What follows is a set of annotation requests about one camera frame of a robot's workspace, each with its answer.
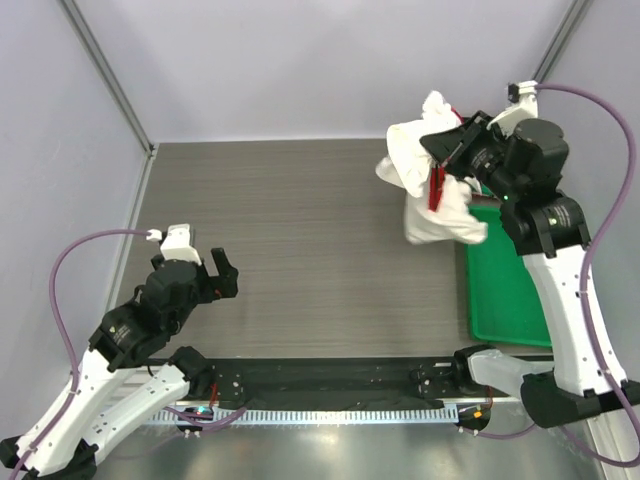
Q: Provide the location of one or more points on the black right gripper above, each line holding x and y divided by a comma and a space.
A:
443, 145

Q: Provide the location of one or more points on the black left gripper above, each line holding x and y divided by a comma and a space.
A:
223, 285

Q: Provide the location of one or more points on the white t-shirt red print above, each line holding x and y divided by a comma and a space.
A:
436, 203

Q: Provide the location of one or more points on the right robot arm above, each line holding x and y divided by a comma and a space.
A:
522, 167

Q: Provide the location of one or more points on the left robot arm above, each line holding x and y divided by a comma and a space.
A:
78, 432

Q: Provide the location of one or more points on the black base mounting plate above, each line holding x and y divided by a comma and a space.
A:
336, 384

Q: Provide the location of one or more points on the green plastic tray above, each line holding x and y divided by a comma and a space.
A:
503, 304

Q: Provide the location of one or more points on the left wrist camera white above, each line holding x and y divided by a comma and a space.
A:
178, 244

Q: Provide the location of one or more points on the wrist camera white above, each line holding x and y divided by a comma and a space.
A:
523, 105
178, 244

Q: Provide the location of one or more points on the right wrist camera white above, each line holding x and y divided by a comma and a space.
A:
523, 105

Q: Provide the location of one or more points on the right aluminium frame post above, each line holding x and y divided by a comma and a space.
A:
568, 26

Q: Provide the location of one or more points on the aluminium frame post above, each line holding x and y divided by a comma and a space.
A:
103, 68
568, 26

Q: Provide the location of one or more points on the left aluminium frame post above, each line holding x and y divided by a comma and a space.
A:
103, 68

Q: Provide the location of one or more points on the slotted cable duct rail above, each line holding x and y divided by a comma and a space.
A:
446, 415

